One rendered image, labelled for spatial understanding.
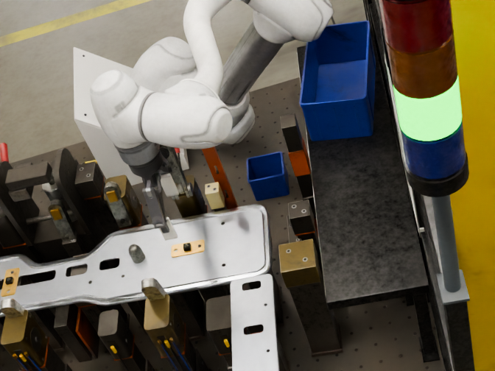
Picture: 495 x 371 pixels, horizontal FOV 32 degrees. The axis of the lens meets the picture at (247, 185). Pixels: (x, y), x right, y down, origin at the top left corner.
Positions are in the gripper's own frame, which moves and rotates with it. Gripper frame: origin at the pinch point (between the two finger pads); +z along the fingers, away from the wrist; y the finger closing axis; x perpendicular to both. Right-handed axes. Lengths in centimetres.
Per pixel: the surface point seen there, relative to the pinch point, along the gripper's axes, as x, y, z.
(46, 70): 112, 227, 114
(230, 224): -10.7, 5.4, 13.6
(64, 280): 31.9, -2.5, 13.6
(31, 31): 127, 267, 114
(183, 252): 1.0, -1.0, 13.3
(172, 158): -1.1, 14.6, -3.3
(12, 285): 45.6, -1.5, 13.4
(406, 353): -47, -20, 44
